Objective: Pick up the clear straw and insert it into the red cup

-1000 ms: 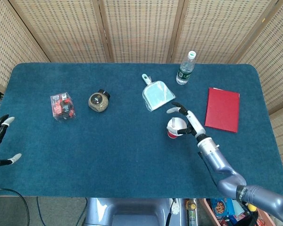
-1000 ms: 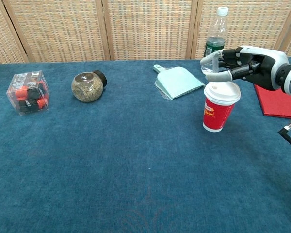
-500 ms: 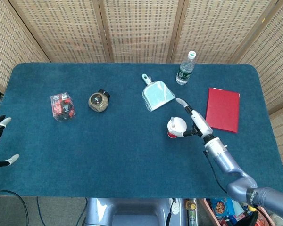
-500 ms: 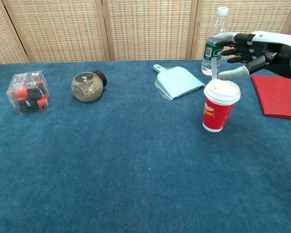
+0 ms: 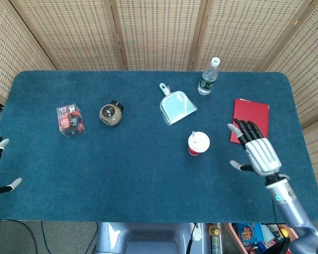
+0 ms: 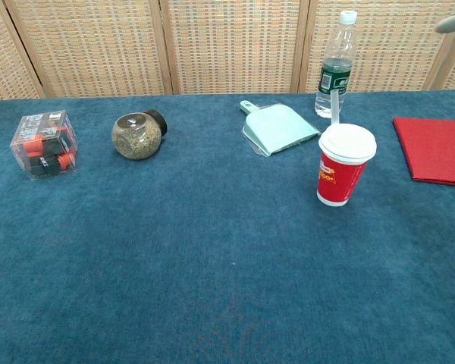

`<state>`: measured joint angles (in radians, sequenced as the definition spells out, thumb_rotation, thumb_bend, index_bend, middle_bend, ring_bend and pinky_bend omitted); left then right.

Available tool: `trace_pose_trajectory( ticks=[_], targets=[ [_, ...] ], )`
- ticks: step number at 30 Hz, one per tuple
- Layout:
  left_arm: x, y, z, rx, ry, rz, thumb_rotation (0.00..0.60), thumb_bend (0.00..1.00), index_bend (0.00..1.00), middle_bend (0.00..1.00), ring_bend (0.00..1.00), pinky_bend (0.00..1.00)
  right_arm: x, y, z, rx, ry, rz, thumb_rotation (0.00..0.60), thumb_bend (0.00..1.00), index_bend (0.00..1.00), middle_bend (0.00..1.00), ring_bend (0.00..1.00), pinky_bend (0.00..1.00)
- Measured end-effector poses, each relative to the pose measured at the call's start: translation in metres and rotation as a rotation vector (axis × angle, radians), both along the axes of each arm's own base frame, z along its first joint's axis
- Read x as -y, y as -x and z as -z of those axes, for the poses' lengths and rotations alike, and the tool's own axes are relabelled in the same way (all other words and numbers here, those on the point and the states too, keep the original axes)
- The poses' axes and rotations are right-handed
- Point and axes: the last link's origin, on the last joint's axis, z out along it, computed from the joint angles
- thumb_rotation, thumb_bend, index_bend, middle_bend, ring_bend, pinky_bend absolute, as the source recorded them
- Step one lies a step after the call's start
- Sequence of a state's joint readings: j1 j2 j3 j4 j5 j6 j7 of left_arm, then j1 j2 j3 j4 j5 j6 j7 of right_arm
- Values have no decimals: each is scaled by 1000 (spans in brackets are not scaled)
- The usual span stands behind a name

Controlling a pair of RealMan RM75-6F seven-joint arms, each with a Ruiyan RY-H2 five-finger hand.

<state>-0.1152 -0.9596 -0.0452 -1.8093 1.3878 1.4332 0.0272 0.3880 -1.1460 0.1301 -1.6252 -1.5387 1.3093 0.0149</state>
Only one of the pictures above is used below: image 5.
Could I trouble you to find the woven bamboo screen panel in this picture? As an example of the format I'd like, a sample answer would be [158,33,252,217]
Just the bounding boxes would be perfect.
[189,0,317,72]
[0,0,58,105]
[9,0,128,71]
[110,0,210,72]
[263,0,318,220]

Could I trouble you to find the clear box red black contents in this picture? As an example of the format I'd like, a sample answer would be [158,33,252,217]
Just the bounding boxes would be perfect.
[56,104,86,138]

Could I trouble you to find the clear water bottle green label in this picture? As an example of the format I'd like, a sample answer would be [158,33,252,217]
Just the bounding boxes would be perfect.
[197,57,221,96]

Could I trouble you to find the red notebook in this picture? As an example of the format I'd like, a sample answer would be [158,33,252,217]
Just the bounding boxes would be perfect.
[229,98,270,146]

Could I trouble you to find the grey dustpan in plastic bag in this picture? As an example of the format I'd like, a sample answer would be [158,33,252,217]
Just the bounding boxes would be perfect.
[158,82,198,126]

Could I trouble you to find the red paper cup white lid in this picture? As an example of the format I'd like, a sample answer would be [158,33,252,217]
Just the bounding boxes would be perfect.
[188,131,211,156]

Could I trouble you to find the blue floor cable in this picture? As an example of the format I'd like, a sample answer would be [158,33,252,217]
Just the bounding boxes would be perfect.
[40,221,48,254]

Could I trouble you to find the black cable on robot base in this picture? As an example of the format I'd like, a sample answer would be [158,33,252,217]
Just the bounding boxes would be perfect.
[187,223,200,254]

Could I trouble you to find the blue felt table mat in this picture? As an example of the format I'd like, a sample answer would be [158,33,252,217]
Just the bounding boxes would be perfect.
[0,70,318,224]

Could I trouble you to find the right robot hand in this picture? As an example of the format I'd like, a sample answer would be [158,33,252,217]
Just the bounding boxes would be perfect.
[227,118,282,177]

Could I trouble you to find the round glass jar black cap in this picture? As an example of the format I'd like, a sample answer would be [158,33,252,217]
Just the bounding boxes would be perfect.
[99,99,125,127]

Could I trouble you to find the pink storage bin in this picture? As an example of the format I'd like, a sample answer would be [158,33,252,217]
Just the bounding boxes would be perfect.
[224,223,300,254]

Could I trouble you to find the blue snack box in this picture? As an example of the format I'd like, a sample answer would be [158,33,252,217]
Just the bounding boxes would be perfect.
[235,223,266,243]

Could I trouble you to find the black floor cable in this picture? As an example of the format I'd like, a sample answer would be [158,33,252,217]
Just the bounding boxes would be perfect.
[0,218,40,254]

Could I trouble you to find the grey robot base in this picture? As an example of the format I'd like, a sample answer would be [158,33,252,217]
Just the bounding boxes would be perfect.
[94,222,211,254]

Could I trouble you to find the bottle with yellow cap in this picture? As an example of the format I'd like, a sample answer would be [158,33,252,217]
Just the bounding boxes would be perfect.
[208,223,224,254]

